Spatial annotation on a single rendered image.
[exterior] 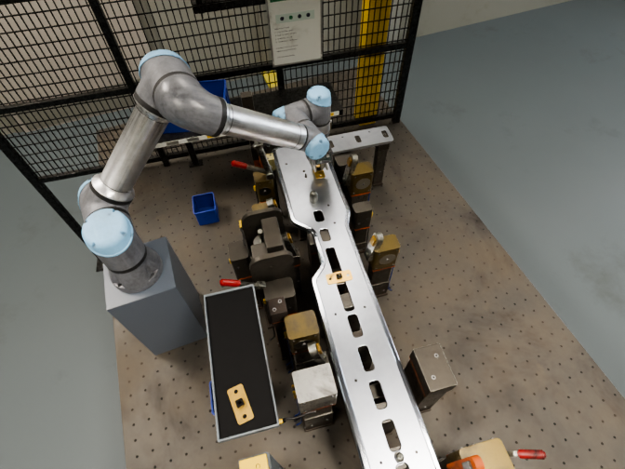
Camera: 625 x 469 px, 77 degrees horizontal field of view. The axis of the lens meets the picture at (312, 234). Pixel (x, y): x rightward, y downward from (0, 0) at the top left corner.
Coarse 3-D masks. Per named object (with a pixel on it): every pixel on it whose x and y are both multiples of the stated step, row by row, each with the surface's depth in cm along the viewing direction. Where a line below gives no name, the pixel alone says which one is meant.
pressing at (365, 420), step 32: (288, 160) 159; (288, 192) 150; (320, 192) 149; (320, 224) 140; (320, 256) 132; (352, 256) 132; (320, 288) 125; (352, 288) 125; (384, 320) 119; (352, 352) 113; (384, 352) 113; (352, 384) 108; (384, 384) 108; (352, 416) 103; (384, 416) 103; (416, 416) 103; (384, 448) 99; (416, 448) 99
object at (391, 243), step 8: (384, 240) 130; (392, 240) 130; (384, 248) 128; (392, 248) 128; (376, 256) 129; (384, 256) 130; (392, 256) 132; (376, 264) 134; (384, 264) 135; (392, 264) 136; (368, 272) 145; (376, 272) 139; (384, 272) 141; (376, 280) 145; (384, 280) 147; (376, 288) 150; (384, 288) 152; (376, 296) 155
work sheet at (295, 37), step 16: (272, 0) 151; (288, 0) 152; (304, 0) 154; (320, 0) 155; (272, 16) 155; (288, 16) 157; (304, 16) 158; (320, 16) 160; (272, 32) 160; (288, 32) 162; (304, 32) 164; (320, 32) 165; (272, 48) 166; (288, 48) 168; (304, 48) 169; (320, 48) 171; (288, 64) 174
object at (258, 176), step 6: (258, 174) 148; (264, 174) 148; (258, 180) 147; (264, 180) 146; (270, 180) 146; (258, 186) 148; (264, 186) 149; (270, 186) 149; (258, 192) 150; (264, 192) 150; (270, 192) 152; (258, 198) 157; (264, 198) 154
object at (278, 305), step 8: (272, 304) 112; (280, 304) 112; (272, 312) 110; (280, 312) 110; (272, 320) 113; (280, 320) 114; (280, 328) 120; (280, 336) 125; (280, 344) 131; (288, 352) 138
